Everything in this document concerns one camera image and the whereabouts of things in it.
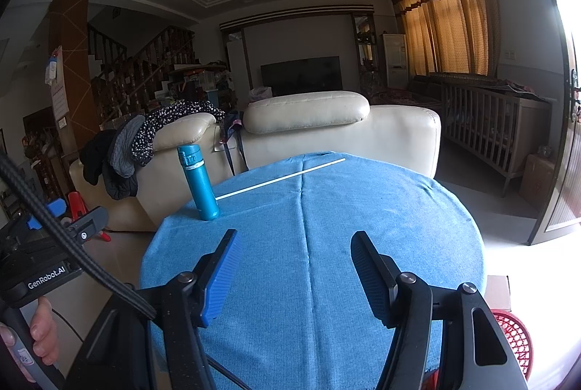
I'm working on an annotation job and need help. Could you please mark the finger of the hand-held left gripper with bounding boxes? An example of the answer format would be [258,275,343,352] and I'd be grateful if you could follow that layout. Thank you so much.
[26,198,70,232]
[68,207,110,244]

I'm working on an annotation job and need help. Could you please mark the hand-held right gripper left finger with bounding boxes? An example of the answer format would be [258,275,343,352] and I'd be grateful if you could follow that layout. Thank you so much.
[136,229,239,390]

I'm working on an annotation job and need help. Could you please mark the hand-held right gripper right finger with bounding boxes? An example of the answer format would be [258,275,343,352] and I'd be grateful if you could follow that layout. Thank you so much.
[350,231,529,390]

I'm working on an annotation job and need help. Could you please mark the red plastic basket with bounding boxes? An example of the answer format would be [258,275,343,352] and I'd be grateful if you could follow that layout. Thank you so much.
[424,309,535,390]

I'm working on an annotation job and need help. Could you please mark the person's left hand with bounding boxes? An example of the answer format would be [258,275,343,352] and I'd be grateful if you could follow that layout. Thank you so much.
[28,296,61,369]

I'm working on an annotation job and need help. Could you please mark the black garment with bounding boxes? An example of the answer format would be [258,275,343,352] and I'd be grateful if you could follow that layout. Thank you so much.
[81,130,139,200]

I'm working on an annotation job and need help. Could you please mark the blue tablecloth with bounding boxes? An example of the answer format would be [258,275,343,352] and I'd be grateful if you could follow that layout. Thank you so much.
[138,151,487,390]

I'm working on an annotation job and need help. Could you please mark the grey knit garment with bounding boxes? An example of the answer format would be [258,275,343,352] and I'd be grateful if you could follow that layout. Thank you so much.
[109,118,146,177]

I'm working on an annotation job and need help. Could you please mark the teal insulated bottle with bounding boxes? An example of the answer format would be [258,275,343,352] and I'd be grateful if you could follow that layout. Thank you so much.
[177,145,220,221]

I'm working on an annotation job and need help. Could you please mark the thin white stick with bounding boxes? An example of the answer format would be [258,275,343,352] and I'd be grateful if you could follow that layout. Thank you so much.
[216,158,346,200]

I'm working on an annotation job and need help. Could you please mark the flat cardboard box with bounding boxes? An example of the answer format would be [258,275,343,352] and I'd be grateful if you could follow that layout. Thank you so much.
[485,274,513,313]

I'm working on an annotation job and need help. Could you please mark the black floral cloth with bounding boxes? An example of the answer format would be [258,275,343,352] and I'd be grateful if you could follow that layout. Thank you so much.
[131,99,226,166]

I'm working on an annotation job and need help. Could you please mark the wooden staircase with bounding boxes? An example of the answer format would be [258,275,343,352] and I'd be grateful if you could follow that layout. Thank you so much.
[88,24,196,132]

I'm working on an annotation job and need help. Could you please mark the cream leather sofa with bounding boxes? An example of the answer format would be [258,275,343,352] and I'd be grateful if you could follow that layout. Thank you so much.
[70,92,442,233]

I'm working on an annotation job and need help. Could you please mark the wooden crib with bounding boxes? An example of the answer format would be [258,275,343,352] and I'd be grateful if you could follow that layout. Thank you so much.
[441,77,553,198]

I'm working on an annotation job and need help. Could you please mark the brown cardboard box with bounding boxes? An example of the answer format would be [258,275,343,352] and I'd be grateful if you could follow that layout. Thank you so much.
[519,154,557,209]

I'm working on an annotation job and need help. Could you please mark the wooden door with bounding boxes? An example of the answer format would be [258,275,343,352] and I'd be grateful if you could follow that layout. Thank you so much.
[527,0,581,246]

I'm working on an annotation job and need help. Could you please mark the black television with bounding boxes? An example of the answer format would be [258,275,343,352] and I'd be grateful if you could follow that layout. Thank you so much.
[261,56,342,97]

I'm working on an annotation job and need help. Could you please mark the white standing air conditioner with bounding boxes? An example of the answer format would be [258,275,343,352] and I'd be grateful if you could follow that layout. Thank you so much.
[381,33,408,88]

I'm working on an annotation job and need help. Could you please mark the dark wooden display shelf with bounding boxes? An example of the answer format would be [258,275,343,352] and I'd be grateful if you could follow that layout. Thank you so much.
[354,15,377,75]

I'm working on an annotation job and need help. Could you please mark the yellow curtains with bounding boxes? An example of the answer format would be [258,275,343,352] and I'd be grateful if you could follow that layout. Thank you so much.
[391,0,500,77]

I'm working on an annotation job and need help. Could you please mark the black braided cable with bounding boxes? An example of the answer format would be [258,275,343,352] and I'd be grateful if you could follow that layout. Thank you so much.
[0,156,157,316]

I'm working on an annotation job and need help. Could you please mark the thin black cable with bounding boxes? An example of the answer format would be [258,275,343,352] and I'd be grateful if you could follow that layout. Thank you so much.
[209,360,255,390]

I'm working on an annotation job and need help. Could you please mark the wall calendar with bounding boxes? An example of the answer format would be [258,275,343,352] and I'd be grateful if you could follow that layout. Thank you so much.
[45,46,69,127]

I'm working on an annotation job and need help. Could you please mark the dark bag strap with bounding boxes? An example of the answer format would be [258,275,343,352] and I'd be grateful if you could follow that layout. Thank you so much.
[218,109,250,175]

